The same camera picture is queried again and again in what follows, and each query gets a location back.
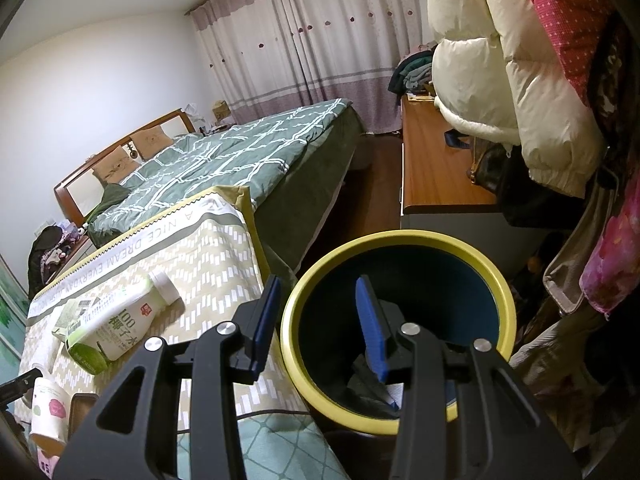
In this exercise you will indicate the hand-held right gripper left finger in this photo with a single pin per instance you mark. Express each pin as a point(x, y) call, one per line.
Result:
point(265, 320)

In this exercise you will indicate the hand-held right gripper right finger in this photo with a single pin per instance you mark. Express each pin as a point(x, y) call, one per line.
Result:
point(372, 330)

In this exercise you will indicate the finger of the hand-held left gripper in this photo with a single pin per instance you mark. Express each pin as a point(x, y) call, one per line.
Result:
point(20, 386)

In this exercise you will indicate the printed beige paper cup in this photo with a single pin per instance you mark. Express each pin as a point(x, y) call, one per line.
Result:
point(50, 410)

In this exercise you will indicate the yellow rimmed trash bin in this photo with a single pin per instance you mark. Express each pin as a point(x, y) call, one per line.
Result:
point(440, 290)

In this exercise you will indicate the pink strawberry drink carton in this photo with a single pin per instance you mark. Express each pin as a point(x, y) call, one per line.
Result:
point(49, 467)

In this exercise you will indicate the white drink carton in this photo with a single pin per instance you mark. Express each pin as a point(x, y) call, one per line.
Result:
point(74, 316)

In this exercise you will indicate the green and white bottle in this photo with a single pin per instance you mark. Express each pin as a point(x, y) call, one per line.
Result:
point(120, 325)

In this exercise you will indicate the sliding door wardrobe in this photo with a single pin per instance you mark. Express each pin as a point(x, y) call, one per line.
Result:
point(10, 310)

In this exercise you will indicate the black jacket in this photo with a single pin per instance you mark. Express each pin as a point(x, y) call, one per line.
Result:
point(42, 265)

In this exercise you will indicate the white nightstand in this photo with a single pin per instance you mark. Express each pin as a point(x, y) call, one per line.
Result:
point(75, 255)

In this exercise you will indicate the green plaid bed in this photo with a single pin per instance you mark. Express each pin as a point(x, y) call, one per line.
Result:
point(225, 160)

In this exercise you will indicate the wooden bed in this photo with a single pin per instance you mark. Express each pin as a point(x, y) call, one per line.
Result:
point(320, 160)

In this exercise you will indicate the wooden desk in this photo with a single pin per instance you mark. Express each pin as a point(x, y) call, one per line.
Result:
point(440, 160)

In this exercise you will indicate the dark green garment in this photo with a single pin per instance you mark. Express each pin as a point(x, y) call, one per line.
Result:
point(107, 202)

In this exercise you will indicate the brown patterned handbag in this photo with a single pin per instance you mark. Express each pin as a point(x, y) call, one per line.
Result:
point(490, 170)

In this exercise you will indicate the small dark blue object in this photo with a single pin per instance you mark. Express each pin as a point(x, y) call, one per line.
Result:
point(456, 139)

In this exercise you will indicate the brown pillow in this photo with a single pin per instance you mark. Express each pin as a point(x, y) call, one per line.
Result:
point(151, 142)
point(115, 166)

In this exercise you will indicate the cardboard box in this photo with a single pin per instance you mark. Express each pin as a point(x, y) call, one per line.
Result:
point(221, 111)

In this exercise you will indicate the beige bag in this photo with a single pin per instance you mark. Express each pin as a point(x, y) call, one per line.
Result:
point(575, 260)

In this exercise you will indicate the pink floral bag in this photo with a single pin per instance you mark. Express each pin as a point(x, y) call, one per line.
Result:
point(617, 250)

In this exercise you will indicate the pile of folded clothes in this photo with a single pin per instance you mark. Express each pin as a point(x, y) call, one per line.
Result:
point(412, 72)

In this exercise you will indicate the cream down jacket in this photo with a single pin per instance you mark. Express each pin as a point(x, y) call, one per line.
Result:
point(480, 70)

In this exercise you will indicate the white and mauve curtain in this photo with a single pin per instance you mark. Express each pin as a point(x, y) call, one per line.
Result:
point(300, 35)

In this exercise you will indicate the leopard print scarf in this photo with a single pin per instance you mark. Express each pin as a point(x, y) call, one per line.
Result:
point(612, 75)

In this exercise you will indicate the red quilted jacket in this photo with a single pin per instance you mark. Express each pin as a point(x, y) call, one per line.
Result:
point(565, 20)

